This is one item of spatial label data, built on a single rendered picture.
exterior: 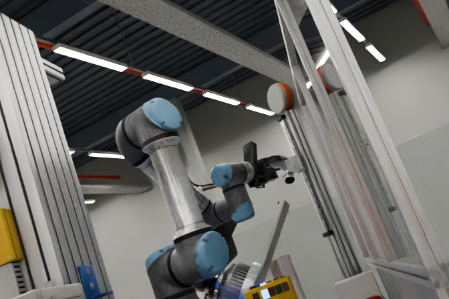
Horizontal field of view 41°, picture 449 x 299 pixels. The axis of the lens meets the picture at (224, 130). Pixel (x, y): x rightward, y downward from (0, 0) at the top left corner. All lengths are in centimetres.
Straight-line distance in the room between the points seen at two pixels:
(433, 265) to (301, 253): 860
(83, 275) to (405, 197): 83
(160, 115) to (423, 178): 623
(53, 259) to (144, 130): 46
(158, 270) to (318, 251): 801
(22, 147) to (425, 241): 98
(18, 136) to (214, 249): 60
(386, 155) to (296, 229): 857
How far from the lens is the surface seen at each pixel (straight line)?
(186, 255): 168
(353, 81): 127
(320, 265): 973
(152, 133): 174
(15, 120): 164
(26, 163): 160
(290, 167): 287
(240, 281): 254
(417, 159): 778
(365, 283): 263
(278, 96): 299
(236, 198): 191
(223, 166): 191
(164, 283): 177
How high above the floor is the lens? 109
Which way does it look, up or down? 14 degrees up
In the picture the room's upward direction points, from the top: 21 degrees counter-clockwise
